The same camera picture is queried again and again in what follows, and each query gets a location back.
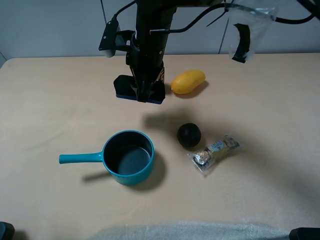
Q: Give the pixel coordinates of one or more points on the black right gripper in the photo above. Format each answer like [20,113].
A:
[146,60]

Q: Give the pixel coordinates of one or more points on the black blue board eraser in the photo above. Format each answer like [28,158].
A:
[123,90]

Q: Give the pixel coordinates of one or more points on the black right robot base corner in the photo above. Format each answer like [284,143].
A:
[305,233]

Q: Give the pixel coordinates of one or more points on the black left robot base corner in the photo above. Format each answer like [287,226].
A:
[7,231]

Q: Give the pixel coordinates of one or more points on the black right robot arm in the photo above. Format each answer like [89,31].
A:
[155,16]

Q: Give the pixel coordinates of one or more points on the black small carton box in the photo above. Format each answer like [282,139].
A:
[161,76]

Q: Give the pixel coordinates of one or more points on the yellow mango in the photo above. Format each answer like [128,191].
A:
[187,81]

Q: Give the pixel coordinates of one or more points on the dark purple passion fruit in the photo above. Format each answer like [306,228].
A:
[189,135]

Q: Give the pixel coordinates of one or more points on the gold wrapped chocolate pack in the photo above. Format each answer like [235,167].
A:
[207,157]

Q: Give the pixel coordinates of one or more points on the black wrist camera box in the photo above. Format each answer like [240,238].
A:
[114,39]

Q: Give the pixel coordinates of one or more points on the teal saucepan with handle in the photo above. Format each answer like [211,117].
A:
[127,155]

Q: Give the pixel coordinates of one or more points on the clear plastic wrap with strap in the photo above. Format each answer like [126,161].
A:
[251,19]

